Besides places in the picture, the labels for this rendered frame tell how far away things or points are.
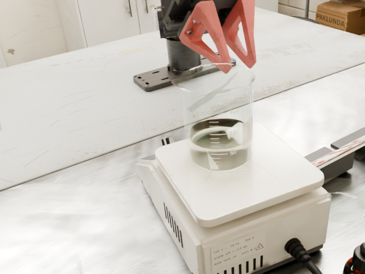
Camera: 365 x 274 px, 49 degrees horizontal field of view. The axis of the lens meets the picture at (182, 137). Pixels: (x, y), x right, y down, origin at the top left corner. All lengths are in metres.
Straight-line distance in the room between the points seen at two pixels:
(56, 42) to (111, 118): 2.74
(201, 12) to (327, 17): 2.67
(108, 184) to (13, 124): 0.26
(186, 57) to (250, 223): 0.47
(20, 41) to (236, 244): 3.08
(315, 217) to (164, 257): 0.15
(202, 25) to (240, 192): 0.22
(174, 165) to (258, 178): 0.08
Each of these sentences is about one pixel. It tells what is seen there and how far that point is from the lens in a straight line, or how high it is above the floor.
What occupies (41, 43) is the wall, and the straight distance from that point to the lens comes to 3.36.
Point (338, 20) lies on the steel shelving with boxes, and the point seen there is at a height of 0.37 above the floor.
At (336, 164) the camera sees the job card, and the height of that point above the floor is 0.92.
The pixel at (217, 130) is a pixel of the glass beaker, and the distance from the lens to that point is 0.33.
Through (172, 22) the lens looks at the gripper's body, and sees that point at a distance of 0.50.
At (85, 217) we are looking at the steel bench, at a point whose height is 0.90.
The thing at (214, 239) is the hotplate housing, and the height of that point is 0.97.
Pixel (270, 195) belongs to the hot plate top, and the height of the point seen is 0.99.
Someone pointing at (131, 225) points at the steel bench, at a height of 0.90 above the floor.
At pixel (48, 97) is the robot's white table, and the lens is 0.79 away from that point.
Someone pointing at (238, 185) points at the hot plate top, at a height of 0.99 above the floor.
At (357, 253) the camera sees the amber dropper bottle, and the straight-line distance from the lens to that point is 0.34.
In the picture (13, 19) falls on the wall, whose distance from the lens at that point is 3.29.
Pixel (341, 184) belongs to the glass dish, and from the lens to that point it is 0.48.
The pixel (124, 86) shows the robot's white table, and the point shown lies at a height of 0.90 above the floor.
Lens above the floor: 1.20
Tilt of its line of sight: 31 degrees down
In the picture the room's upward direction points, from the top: 6 degrees counter-clockwise
